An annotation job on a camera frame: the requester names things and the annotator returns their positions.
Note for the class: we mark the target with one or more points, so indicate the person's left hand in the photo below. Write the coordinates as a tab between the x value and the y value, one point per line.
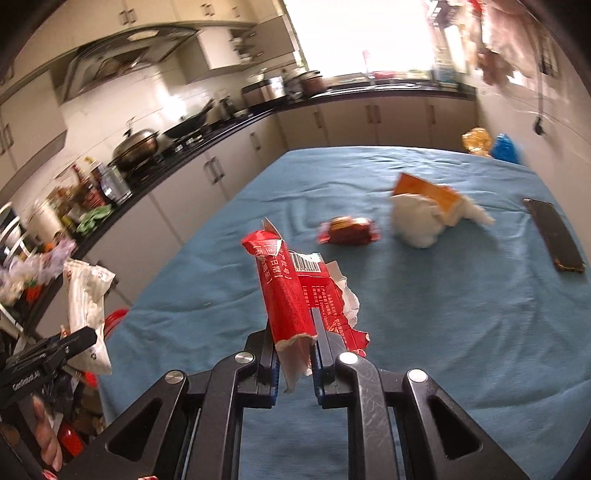
46	438

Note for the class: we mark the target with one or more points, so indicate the grey kitchen base cabinets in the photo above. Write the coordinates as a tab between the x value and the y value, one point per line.
369	120

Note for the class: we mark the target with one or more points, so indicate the yellow plastic bag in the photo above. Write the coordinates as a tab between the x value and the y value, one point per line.
478	140

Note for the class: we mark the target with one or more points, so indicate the red snack wrapper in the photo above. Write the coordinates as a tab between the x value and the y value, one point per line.
348	229

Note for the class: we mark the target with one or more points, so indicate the red torn carton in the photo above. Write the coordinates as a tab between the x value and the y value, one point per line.
284	295

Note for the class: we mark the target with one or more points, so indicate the white tissue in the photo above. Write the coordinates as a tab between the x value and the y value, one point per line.
418	226

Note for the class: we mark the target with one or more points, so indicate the gas stove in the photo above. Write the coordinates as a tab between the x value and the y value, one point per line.
189	141

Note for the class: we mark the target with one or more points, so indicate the black smartphone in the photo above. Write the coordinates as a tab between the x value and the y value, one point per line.
554	235

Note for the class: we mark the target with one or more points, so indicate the silver rice cooker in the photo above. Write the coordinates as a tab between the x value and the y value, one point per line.
258	94

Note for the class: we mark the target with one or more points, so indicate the row of sauce bottles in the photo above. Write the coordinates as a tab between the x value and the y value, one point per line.
92	189

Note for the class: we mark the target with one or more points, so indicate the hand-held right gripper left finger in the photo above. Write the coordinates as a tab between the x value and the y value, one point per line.
258	369

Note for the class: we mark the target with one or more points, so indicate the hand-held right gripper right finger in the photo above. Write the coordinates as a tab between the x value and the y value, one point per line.
330	378

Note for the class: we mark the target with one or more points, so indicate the blue tablecloth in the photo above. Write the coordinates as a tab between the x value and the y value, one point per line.
461	323

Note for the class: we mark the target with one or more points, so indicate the brown pot with lid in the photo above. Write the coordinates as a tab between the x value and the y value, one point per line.
311	85

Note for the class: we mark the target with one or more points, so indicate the wok with metal lid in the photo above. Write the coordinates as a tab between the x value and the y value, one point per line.
136	147

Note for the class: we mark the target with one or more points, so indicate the hanging plastic bags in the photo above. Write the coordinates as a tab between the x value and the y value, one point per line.
498	60

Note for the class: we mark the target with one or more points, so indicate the metal kettle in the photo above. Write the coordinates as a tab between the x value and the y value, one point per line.
225	108

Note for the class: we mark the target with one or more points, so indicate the white plastic wrapper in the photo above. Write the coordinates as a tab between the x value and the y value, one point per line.
85	300

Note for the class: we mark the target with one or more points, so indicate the clear plastic bag of food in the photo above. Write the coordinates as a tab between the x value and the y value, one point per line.
32	272

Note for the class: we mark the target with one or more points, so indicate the steel range hood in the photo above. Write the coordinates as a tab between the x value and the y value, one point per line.
124	64

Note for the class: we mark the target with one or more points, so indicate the white electric jug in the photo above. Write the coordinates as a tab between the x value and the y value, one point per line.
44	221

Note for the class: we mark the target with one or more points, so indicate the metal storage rack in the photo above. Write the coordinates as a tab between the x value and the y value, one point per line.
9	230

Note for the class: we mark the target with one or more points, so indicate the open grey wall cabinet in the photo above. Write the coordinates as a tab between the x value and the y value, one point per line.
217	50

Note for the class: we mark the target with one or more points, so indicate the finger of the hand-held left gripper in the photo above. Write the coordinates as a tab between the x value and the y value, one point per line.
74	344

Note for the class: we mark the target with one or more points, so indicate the black kitchen countertop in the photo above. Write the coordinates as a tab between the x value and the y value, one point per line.
152	182

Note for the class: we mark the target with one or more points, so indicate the green cloth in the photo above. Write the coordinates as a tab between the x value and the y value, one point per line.
94	218

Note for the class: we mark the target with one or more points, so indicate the black frying pan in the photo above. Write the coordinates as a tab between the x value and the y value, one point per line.
187	125

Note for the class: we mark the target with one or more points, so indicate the orange cardboard carton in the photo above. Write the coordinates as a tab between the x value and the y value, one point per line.
427	191

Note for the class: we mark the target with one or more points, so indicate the blue plastic bag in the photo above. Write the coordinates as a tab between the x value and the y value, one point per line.
504	147

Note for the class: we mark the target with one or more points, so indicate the kitchen window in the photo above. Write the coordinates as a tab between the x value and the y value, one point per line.
369	37

